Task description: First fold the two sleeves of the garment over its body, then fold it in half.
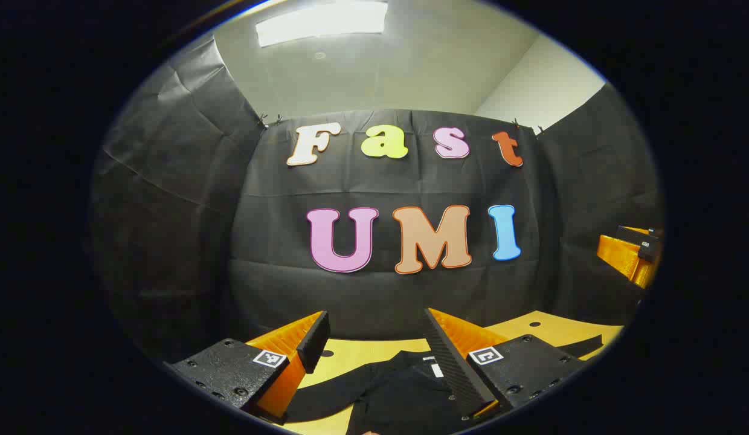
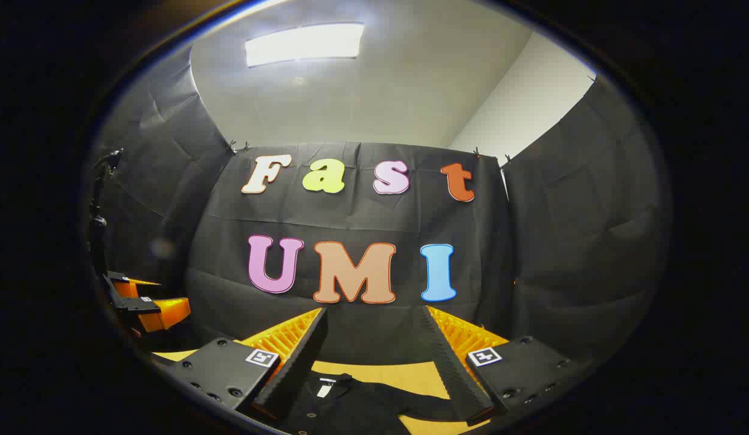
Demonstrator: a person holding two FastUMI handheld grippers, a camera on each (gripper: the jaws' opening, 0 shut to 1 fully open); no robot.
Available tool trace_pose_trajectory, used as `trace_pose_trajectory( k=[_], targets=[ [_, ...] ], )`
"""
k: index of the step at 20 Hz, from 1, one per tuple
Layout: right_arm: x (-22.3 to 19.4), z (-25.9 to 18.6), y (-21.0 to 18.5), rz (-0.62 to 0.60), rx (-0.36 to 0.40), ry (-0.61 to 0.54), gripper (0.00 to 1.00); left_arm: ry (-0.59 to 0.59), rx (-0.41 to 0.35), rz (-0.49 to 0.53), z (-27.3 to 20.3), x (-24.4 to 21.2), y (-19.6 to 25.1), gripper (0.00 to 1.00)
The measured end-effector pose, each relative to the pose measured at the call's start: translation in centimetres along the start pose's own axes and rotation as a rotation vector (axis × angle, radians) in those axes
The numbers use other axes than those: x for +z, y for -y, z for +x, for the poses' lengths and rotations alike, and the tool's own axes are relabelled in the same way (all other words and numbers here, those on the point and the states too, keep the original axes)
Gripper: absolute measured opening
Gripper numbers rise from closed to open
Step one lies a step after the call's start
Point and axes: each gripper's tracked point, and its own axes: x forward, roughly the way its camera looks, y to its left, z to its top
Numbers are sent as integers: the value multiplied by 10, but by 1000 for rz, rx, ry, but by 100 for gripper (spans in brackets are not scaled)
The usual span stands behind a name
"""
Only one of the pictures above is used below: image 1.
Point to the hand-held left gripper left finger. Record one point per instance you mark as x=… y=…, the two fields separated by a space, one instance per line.
x=314 y=341

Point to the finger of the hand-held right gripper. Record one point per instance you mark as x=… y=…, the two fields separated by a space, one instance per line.
x=619 y=254

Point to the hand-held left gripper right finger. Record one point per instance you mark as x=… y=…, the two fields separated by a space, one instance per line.
x=450 y=362

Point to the black button shirt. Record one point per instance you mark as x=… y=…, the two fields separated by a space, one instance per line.
x=405 y=393

